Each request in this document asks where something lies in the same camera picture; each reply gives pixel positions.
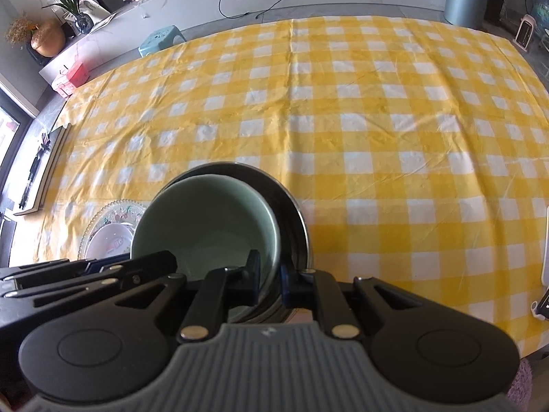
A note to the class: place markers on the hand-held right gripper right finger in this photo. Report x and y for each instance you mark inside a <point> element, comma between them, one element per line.
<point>288,287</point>

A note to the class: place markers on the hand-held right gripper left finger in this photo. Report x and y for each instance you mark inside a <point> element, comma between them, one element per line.
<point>253,281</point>

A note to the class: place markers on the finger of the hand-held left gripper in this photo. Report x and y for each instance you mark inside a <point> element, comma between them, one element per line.
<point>64,271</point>
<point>141,266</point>

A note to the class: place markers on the small white printed plate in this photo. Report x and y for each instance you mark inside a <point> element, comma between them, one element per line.
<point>109,240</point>

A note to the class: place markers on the orange steel bowl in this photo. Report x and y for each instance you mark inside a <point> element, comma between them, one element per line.
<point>306,234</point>

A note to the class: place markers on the floral glass plate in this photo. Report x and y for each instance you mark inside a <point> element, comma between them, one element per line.
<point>96,219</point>

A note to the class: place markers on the green ceramic bowl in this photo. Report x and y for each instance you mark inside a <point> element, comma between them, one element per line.
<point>206,223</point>

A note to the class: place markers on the yellow checked tablecloth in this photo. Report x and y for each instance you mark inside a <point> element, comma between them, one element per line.
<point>386,137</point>

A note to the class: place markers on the red box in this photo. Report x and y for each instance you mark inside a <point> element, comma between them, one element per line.
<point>70,77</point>

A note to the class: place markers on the light blue stool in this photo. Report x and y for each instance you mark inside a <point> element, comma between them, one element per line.
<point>161,40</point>

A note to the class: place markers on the golden round vase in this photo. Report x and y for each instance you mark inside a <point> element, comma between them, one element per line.
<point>48,38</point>

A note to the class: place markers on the dried flower bunch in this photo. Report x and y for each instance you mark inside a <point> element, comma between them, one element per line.
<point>19,30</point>

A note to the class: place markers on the purple fluffy cushion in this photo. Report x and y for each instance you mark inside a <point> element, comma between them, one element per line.
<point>520,384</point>

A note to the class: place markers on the plant in blue vase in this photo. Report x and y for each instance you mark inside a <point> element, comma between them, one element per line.
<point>77,8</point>

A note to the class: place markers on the white television cabinet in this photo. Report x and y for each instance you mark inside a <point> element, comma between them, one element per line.
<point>180,4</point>

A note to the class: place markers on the pink and white heater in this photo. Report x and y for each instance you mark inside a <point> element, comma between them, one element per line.
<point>526,33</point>

